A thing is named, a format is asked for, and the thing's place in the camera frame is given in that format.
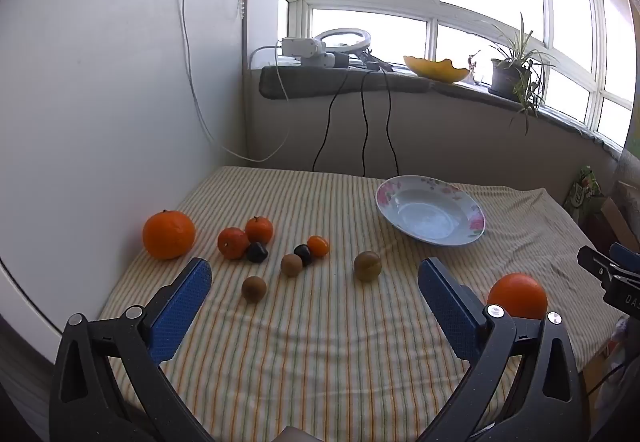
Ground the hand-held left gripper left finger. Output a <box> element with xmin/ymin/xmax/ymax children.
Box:
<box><xmin>49</xmin><ymin>258</ymin><xmax>216</xmax><ymax>442</ymax></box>

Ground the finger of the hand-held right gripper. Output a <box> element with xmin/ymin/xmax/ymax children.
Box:
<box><xmin>610</xmin><ymin>243</ymin><xmax>640</xmax><ymax>271</ymax></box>
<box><xmin>576</xmin><ymin>245</ymin><xmax>621</xmax><ymax>281</ymax></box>

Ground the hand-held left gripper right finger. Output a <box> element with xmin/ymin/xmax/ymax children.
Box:
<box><xmin>417</xmin><ymin>257</ymin><xmax>586</xmax><ymax>442</ymax></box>

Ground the smooth orange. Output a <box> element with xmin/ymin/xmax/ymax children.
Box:
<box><xmin>487</xmin><ymin>273</ymin><xmax>549</xmax><ymax>321</ymax></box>

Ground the brown kiwi front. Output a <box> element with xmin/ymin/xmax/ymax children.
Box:
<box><xmin>241</xmin><ymin>276</ymin><xmax>267</xmax><ymax>303</ymax></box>

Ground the brown kiwi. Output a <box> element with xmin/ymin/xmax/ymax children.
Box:
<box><xmin>241</xmin><ymin>276</ymin><xmax>267</xmax><ymax>303</ymax></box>
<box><xmin>280</xmin><ymin>253</ymin><xmax>304</xmax><ymax>278</ymax></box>

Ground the floral white plate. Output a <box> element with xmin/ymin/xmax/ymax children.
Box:
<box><xmin>375</xmin><ymin>175</ymin><xmax>487</xmax><ymax>247</ymax></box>

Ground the small orange kumquat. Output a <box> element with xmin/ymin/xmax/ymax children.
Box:
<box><xmin>306</xmin><ymin>235</ymin><xmax>331</xmax><ymax>258</ymax></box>

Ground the cardboard box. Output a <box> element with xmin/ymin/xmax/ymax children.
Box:
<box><xmin>600</xmin><ymin>182</ymin><xmax>640</xmax><ymax>247</ymax></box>

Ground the large orange mandarin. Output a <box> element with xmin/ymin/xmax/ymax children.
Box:
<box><xmin>142</xmin><ymin>210</ymin><xmax>196</xmax><ymax>261</ymax></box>

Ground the green packet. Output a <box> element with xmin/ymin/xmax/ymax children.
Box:
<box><xmin>565</xmin><ymin>166</ymin><xmax>606</xmax><ymax>210</ymax></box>

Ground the small tangerine with stem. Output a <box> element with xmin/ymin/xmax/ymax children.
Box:
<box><xmin>244</xmin><ymin>216</ymin><xmax>275</xmax><ymax>245</ymax></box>

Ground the striped table cloth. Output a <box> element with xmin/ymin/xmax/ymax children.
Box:
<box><xmin>97</xmin><ymin>166</ymin><xmax>631</xmax><ymax>442</ymax></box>

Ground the potted spider plant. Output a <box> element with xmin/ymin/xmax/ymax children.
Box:
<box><xmin>480</xmin><ymin>12</ymin><xmax>560</xmax><ymax>135</ymax></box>

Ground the large white panel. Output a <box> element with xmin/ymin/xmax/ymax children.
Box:
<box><xmin>0</xmin><ymin>0</ymin><xmax>248</xmax><ymax>363</ymax></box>

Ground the yellow bowl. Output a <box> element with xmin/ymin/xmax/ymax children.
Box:
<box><xmin>403</xmin><ymin>54</ymin><xmax>472</xmax><ymax>83</ymax></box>

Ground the grey windowsill mat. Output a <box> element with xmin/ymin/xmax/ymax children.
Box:
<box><xmin>259</xmin><ymin>64</ymin><xmax>431</xmax><ymax>100</ymax></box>

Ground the white and black device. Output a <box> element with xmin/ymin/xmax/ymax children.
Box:
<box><xmin>300</xmin><ymin>52</ymin><xmax>351</xmax><ymax>70</ymax></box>

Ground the white power adapter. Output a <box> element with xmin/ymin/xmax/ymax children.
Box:
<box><xmin>280</xmin><ymin>36</ymin><xmax>321</xmax><ymax>57</ymax></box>

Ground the black cable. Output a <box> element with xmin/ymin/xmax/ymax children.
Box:
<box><xmin>382</xmin><ymin>66</ymin><xmax>401</xmax><ymax>177</ymax></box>
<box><xmin>360</xmin><ymin>69</ymin><xmax>373</xmax><ymax>177</ymax></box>
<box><xmin>312</xmin><ymin>69</ymin><xmax>351</xmax><ymax>173</ymax></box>

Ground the white cable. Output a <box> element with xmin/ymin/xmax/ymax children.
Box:
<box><xmin>180</xmin><ymin>0</ymin><xmax>301</xmax><ymax>163</ymax></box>

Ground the white ring light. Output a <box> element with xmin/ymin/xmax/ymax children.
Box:
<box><xmin>314</xmin><ymin>28</ymin><xmax>371</xmax><ymax>57</ymax></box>

